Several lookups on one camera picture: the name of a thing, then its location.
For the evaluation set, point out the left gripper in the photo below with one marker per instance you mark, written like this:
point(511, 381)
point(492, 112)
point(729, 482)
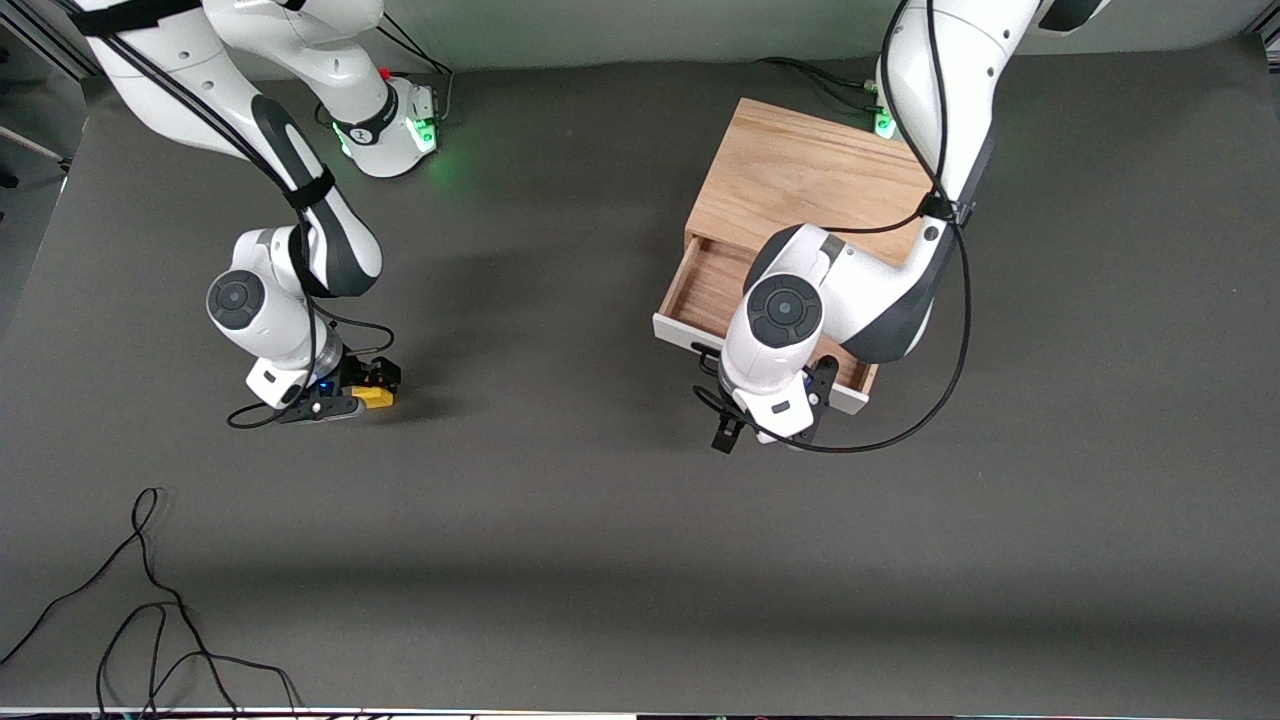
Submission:
point(725, 441)

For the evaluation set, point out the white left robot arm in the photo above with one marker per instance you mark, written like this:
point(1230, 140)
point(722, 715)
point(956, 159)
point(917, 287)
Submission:
point(870, 290)

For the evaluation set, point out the dark aluminium frame rail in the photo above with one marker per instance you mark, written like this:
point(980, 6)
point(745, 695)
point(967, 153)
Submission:
point(40, 45)

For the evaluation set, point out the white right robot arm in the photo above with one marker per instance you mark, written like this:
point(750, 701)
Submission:
point(330, 230)

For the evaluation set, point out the yellow block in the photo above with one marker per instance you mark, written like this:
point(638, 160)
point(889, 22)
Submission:
point(374, 398)

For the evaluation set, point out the wooden drawer with white front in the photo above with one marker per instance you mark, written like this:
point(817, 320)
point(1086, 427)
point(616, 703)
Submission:
point(710, 290)

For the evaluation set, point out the wooden cabinet with white panel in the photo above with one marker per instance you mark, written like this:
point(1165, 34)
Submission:
point(800, 180)

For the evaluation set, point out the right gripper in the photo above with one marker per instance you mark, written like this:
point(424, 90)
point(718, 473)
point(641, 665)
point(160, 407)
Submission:
point(358, 374)

